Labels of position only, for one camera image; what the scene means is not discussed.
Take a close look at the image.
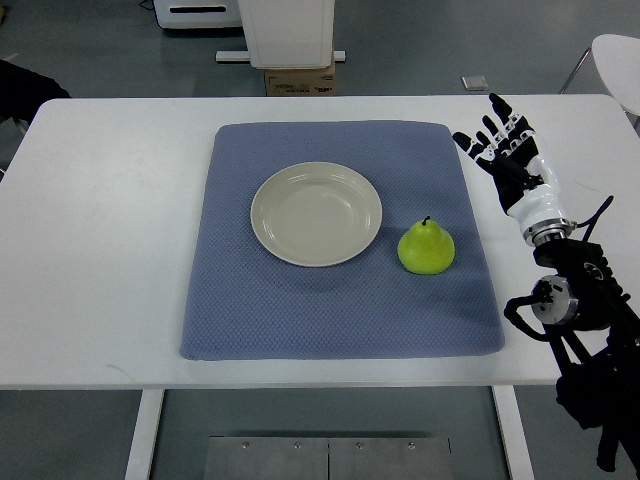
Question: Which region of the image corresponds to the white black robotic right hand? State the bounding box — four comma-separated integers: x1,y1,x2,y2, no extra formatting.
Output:
452,93,575,246

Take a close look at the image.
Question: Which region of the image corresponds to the green pear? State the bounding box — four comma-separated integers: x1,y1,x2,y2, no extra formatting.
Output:
397,216,456,275

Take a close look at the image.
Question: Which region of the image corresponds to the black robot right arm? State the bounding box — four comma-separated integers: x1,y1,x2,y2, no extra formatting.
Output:
504,198,639,472

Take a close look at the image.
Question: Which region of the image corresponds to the grey floor outlet plate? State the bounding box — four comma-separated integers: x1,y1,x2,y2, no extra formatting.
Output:
461,75,489,91

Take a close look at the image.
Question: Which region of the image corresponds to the beige round plate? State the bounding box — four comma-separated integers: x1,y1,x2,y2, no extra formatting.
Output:
250,162,383,267

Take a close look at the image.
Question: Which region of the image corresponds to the white chair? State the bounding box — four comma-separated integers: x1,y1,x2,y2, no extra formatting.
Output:
560,34,640,123

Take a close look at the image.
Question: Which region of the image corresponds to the white right table leg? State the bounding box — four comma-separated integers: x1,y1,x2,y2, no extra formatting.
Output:
491,385,535,480

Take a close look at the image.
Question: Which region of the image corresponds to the white table leg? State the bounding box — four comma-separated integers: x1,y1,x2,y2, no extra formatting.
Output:
491,385,535,480
124,389,165,480

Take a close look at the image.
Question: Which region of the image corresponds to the brown cardboard box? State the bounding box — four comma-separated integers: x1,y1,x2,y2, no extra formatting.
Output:
263,62,336,97

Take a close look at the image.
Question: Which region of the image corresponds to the white cabinet panel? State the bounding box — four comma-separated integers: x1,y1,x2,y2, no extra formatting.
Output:
238,0,335,69

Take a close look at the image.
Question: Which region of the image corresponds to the blue textured mat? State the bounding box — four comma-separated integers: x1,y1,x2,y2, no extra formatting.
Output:
180,120,504,360

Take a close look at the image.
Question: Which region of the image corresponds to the white base bar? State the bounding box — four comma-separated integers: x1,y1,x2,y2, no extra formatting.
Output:
215,50,346,63

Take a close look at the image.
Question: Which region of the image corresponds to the white appliance with slot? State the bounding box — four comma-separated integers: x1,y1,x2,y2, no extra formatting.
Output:
152,0,242,29

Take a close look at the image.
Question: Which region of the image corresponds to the white left table leg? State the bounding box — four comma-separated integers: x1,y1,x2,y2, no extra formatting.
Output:
124,389,165,480

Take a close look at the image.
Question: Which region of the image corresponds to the black object at left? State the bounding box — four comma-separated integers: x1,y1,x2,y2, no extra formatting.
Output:
1,60,70,123

